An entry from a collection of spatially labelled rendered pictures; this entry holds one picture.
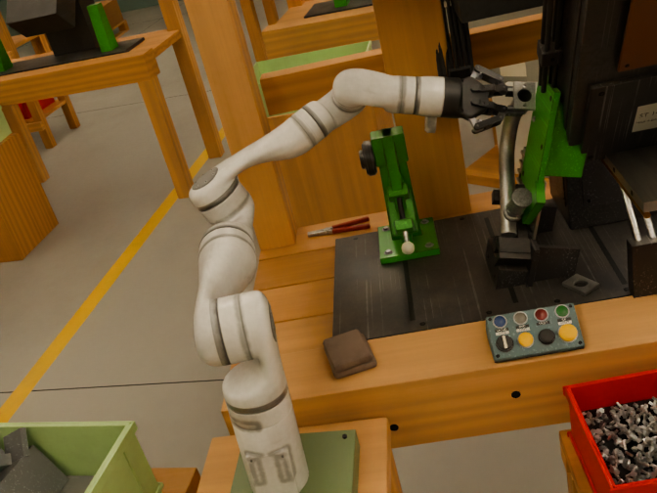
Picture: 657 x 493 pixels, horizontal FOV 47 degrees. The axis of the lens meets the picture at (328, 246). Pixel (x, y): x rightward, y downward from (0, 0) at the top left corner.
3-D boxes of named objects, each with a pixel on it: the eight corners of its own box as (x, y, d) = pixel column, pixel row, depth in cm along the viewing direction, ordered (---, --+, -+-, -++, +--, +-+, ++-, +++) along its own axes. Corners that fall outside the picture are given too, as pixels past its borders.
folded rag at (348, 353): (324, 349, 142) (321, 336, 140) (364, 336, 142) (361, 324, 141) (335, 380, 133) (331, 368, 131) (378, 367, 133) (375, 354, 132)
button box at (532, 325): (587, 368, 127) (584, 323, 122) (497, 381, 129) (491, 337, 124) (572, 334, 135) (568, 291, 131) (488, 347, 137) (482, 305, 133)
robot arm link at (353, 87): (418, 67, 136) (413, 83, 145) (333, 63, 136) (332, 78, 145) (416, 105, 136) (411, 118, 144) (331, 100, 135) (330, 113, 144)
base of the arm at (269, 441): (309, 496, 112) (286, 409, 104) (248, 505, 112) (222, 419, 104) (308, 451, 120) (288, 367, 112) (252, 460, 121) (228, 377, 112)
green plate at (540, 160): (577, 205, 137) (602, 93, 127) (532, 203, 137) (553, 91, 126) (562, 180, 147) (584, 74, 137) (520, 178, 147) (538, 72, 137)
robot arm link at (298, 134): (290, 98, 142) (315, 133, 146) (180, 187, 140) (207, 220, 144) (305, 106, 134) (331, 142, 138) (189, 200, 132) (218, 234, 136)
